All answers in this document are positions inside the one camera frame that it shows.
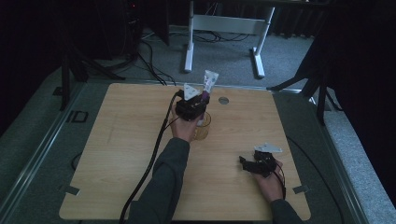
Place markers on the dark computer tower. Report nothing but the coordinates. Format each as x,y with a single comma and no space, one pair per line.
133,28

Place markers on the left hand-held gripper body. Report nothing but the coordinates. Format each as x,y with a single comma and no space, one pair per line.
190,107

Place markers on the white purple toothpaste tube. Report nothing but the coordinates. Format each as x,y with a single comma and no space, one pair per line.
210,81

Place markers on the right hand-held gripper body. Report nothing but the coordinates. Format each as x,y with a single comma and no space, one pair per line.
264,161

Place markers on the black tripod stand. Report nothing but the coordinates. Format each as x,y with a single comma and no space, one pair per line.
320,93
66,81

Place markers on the metal floor rail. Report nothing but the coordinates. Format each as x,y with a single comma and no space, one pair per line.
339,165
34,158

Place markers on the grey round table grommet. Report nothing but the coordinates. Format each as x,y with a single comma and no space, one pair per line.
223,100

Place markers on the person's right hand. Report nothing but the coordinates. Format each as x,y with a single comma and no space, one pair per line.
270,186

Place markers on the grey tape strip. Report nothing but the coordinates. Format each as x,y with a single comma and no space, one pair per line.
301,189
70,189

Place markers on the white desk frame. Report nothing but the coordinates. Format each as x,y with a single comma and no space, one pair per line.
229,24

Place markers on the amber transparent cup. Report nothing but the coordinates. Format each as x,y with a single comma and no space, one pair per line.
205,129

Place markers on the person's left hand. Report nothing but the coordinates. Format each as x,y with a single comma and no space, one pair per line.
184,129

